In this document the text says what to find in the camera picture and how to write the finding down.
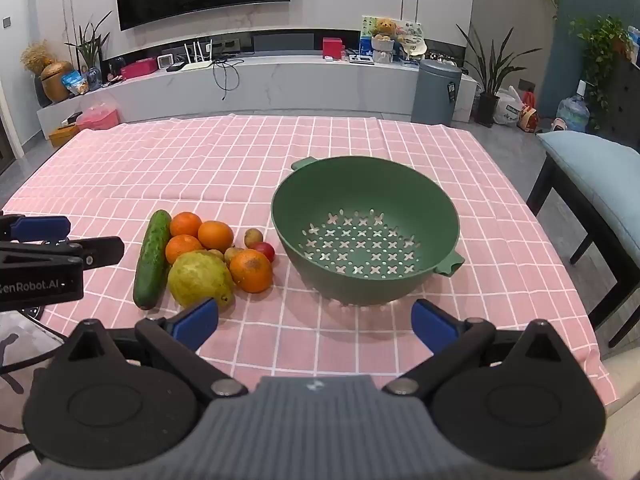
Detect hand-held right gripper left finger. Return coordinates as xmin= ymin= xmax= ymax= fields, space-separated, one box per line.
xmin=52 ymin=297 xmax=249 ymax=401

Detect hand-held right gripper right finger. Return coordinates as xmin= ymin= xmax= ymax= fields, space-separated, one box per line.
xmin=382 ymin=298 xmax=576 ymax=398

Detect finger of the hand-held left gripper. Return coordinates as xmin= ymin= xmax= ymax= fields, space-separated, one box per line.
xmin=0 ymin=215 xmax=70 ymax=242
xmin=0 ymin=236 xmax=125 ymax=268

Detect yellow-green apple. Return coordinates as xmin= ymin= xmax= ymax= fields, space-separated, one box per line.
xmin=167 ymin=251 xmax=236 ymax=310

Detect green cucumber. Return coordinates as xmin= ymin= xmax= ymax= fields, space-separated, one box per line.
xmin=132 ymin=209 xmax=173 ymax=311

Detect orange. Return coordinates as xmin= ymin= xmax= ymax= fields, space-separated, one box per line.
xmin=170 ymin=211 xmax=203 ymax=237
xmin=165 ymin=234 xmax=204 ymax=266
xmin=197 ymin=220 xmax=235 ymax=253
xmin=229 ymin=249 xmax=274 ymax=294

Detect small red tomato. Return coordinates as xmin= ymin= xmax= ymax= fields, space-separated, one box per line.
xmin=248 ymin=241 xmax=276 ymax=263

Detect green colander bowl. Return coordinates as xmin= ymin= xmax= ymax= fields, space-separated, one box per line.
xmin=291 ymin=156 xmax=465 ymax=307

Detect yellow box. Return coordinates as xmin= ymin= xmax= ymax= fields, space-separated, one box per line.
xmin=48 ymin=125 xmax=81 ymax=148

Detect pink plastic container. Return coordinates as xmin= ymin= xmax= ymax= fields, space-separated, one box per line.
xmin=76 ymin=101 xmax=120 ymax=131

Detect pink checked tablecloth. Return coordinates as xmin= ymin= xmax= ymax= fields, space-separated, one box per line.
xmin=0 ymin=114 xmax=613 ymax=411

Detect golden vase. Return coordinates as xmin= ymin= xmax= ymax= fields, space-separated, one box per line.
xmin=40 ymin=60 xmax=74 ymax=103

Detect dried flowers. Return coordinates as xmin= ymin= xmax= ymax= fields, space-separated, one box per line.
xmin=20 ymin=40 xmax=53 ymax=77

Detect slim-leaf potted plant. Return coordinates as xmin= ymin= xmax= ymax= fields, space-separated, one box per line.
xmin=65 ymin=10 xmax=113 ymax=92

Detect pink box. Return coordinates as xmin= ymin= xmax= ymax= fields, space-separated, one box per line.
xmin=121 ymin=58 xmax=158 ymax=80

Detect black wooden chair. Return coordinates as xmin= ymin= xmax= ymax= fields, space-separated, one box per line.
xmin=526 ymin=152 xmax=640 ymax=348

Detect white router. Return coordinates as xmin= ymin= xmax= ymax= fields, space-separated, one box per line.
xmin=172 ymin=39 xmax=216 ymax=72

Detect light blue seat cushion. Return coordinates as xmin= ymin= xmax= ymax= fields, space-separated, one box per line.
xmin=536 ymin=130 xmax=640 ymax=281

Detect long-leaf potted plant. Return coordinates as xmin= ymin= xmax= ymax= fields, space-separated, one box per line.
xmin=456 ymin=22 xmax=543 ymax=127

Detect grey pedal bin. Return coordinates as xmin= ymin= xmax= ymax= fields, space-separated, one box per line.
xmin=411 ymin=59 xmax=462 ymax=127

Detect white plastic bag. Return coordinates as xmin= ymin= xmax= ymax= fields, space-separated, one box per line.
xmin=493 ymin=86 xmax=524 ymax=126

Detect red yellow bag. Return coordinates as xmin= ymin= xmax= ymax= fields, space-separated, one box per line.
xmin=517 ymin=91 xmax=540 ymax=132

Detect blue water bottle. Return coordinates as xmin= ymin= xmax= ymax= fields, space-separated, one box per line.
xmin=556 ymin=80 xmax=591 ymax=133

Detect white marble tv console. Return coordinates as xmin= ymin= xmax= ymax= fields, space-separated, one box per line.
xmin=36 ymin=50 xmax=478 ymax=136

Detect printed picture board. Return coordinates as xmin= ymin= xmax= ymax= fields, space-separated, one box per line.
xmin=361 ymin=15 xmax=423 ymax=57

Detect dark cabinet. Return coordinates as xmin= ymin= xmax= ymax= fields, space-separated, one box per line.
xmin=600 ymin=55 xmax=640 ymax=151

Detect teddy bear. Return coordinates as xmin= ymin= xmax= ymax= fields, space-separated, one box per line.
xmin=372 ymin=18 xmax=399 ymax=64

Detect green climbing plant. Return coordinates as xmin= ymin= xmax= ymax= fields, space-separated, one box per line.
xmin=570 ymin=15 xmax=632 ymax=128

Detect black cables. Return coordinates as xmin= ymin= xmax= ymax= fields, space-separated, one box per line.
xmin=212 ymin=57 xmax=246 ymax=101

